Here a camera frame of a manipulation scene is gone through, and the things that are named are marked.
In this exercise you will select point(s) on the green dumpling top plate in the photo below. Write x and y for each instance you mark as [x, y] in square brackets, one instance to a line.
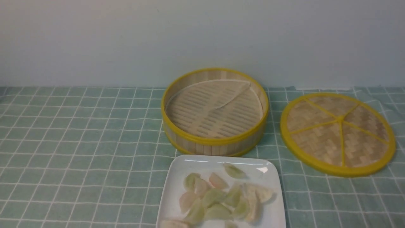
[233, 171]

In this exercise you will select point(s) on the white square plate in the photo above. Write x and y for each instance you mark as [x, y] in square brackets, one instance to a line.
[231, 212]

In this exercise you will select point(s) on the yellow rimmed bamboo steamer basket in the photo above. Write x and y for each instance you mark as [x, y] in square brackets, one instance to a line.
[218, 112]

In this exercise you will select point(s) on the pink dumpling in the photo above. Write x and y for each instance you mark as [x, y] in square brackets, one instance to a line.
[218, 182]
[186, 201]

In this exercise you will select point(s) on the pink dumpling left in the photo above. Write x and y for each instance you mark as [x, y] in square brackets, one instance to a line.
[186, 201]

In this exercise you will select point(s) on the cream dumpling right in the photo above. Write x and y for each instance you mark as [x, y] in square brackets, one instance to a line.
[256, 195]

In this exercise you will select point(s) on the yellow rimmed bamboo steamer lid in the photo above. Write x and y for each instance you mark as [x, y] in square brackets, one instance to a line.
[337, 134]

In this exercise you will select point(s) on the green checked tablecloth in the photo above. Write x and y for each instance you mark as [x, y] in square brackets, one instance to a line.
[97, 157]

